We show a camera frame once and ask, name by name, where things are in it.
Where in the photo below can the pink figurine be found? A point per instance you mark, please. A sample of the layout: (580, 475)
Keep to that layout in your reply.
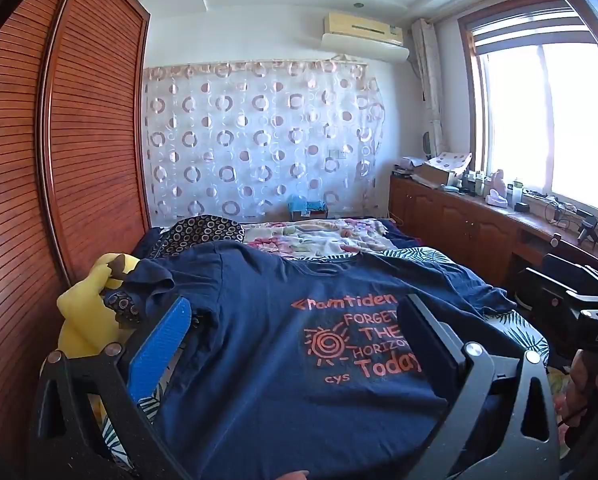
(499, 185)

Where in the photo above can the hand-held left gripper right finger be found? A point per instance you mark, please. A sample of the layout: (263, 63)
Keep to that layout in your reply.
(429, 345)

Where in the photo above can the blue box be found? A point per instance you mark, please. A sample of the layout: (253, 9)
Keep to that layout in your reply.
(306, 206)

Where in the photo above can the dark circle-patterned pillow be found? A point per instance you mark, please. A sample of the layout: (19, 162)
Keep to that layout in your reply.
(204, 232)

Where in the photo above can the green-capped bottle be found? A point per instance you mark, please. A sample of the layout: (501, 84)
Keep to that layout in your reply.
(517, 191)

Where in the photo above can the navy bed sheet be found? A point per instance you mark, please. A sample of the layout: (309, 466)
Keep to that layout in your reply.
(404, 237)

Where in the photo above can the person's right hand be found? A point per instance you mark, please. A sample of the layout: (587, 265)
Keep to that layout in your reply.
(579, 390)

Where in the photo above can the wooden framed window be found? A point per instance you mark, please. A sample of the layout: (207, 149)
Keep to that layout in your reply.
(554, 120)

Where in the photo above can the sheer circle-patterned curtain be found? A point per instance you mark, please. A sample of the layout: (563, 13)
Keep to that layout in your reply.
(259, 145)

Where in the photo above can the yellow plush toy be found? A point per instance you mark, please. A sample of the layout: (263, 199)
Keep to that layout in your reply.
(79, 320)

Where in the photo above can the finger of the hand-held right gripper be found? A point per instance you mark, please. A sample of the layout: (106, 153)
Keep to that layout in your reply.
(554, 305)
(579, 275)

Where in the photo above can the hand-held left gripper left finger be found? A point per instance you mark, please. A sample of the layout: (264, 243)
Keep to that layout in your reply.
(166, 345)

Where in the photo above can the patterned wrapping paper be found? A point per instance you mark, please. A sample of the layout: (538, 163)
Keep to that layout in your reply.
(451, 160)

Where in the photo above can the white box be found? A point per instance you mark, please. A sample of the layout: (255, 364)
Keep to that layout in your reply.
(410, 163)

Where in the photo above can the navy printed T-shirt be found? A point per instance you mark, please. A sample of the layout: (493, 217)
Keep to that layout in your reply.
(259, 360)

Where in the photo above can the wooden side cabinet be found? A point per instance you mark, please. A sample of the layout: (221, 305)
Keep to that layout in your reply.
(454, 220)

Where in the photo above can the leaf print bed sheet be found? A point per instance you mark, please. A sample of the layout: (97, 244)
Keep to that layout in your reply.
(514, 335)

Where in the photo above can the wooden louvered wardrobe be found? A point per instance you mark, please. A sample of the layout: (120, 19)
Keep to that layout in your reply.
(79, 135)

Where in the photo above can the bundled pale window curtain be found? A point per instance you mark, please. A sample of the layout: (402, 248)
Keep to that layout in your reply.
(431, 85)

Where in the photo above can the wall air conditioner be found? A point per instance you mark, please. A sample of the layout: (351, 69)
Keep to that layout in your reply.
(364, 25)

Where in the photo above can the cardboard box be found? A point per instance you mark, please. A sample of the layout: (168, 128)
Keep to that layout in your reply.
(431, 174)

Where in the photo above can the small black box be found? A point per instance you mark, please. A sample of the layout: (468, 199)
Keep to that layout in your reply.
(521, 207)

